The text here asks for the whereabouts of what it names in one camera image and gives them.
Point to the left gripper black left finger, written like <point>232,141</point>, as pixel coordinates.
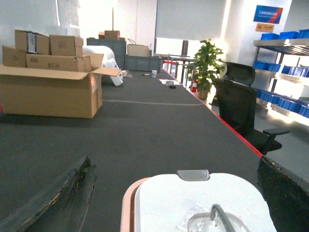
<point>62,206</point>

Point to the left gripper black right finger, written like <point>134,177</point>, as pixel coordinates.
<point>286,194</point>

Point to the pink plastic box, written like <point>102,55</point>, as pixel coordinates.
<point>128,206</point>

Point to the white box lid grey handle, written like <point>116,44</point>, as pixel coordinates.
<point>165,202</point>

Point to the large cardboard box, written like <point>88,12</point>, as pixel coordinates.
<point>40,92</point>

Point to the small cardboard box top right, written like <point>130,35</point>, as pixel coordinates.
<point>64,45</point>

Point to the small cardboard box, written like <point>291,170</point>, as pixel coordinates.
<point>32,42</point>
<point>64,45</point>

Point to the small cardboard box top left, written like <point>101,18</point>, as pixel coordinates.
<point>32,42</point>

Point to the black mesh office chair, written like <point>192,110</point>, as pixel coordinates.
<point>236,100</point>

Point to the black table mat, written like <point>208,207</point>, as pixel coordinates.
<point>143,129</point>

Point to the background steel bin rack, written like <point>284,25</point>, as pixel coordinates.
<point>294,43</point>

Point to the red white traffic cone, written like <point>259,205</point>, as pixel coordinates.
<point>194,86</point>

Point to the potted green plant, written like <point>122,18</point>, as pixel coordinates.
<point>208,66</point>

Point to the white plastic bag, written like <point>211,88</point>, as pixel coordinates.
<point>108,61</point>

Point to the grey plastic crate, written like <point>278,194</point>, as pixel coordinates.
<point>147,64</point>

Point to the white paper cup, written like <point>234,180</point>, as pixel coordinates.
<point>154,73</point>

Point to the orange wall sign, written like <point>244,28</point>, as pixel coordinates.
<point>263,27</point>

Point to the blue wall sign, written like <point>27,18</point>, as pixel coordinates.
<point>267,14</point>

